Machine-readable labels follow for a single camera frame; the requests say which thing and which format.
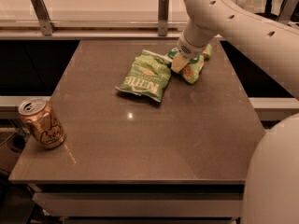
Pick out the green Kettle chip bag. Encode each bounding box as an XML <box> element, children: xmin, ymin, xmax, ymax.
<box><xmin>116</xmin><ymin>49</ymin><xmax>172</xmax><ymax>102</ymax></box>

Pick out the green rice chip bag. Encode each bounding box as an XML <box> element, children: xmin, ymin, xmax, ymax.
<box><xmin>177</xmin><ymin>44</ymin><xmax>212</xmax><ymax>84</ymax></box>

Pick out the middle metal railing bracket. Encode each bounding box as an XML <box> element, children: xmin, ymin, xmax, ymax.
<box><xmin>158</xmin><ymin>0</ymin><xmax>169</xmax><ymax>36</ymax></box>

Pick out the metal railing bracket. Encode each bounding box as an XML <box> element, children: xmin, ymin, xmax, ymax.
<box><xmin>158</xmin><ymin>0</ymin><xmax>169</xmax><ymax>36</ymax></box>
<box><xmin>30</xmin><ymin>0</ymin><xmax>55</xmax><ymax>35</ymax></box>

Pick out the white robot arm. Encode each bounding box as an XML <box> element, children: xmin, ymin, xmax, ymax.
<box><xmin>171</xmin><ymin>0</ymin><xmax>299</xmax><ymax>224</ymax></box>

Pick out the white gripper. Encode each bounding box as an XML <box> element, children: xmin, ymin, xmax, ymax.
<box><xmin>171</xmin><ymin>34</ymin><xmax>207</xmax><ymax>73</ymax></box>

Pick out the orange LaCroix can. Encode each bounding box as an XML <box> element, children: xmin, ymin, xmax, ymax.
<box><xmin>18</xmin><ymin>98</ymin><xmax>66</xmax><ymax>149</ymax></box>

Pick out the left metal railing bracket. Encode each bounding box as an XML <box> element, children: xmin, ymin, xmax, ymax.
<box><xmin>30</xmin><ymin>0</ymin><xmax>55</xmax><ymax>35</ymax></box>

